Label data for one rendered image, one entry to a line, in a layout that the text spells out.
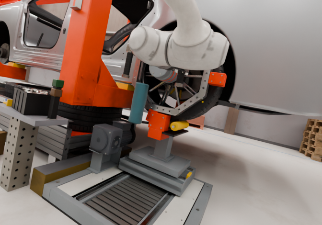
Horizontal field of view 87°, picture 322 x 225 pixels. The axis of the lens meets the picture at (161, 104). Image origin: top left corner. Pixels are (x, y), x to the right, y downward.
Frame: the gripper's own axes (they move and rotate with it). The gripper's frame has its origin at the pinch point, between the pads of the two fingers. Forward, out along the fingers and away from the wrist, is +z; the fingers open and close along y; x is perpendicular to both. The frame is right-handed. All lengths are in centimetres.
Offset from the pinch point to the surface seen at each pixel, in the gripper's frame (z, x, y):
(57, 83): -27, -19, -53
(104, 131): 3, -45, -45
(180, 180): 28, -66, 5
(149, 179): 23, -72, -15
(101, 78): 9, -11, -61
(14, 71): 42, -21, -253
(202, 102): 28.8, -13.1, 8.0
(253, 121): 507, -30, 72
